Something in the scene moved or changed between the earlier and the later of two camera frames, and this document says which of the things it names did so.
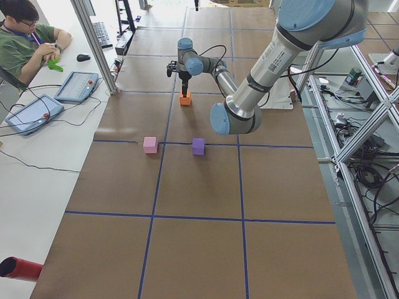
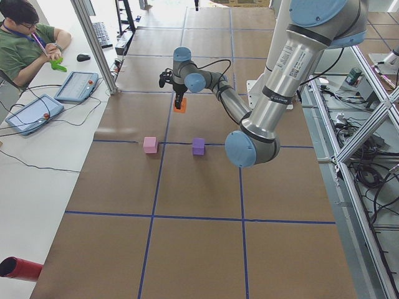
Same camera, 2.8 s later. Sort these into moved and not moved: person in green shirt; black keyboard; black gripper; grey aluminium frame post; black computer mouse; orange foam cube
Moved: orange foam cube; black gripper
Not moved: black computer mouse; grey aluminium frame post; person in green shirt; black keyboard
